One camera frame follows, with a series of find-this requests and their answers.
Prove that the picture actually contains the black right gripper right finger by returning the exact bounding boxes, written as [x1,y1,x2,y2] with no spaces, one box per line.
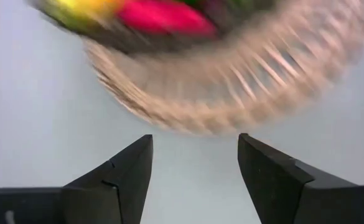
[237,133,364,224]

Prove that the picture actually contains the red and yellow mango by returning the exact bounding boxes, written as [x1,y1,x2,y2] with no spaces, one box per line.
[115,0,218,39]

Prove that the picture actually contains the tan woven round placemat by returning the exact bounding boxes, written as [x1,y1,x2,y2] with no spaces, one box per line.
[83,0,364,137]

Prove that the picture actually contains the yellow banana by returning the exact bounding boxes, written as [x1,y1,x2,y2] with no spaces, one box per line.
[43,0,125,30]

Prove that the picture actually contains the dark brown wicker basket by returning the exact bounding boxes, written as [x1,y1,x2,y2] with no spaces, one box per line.
[26,0,276,56]

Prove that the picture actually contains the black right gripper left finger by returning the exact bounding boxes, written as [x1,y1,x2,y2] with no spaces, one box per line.
[0,134,154,224]

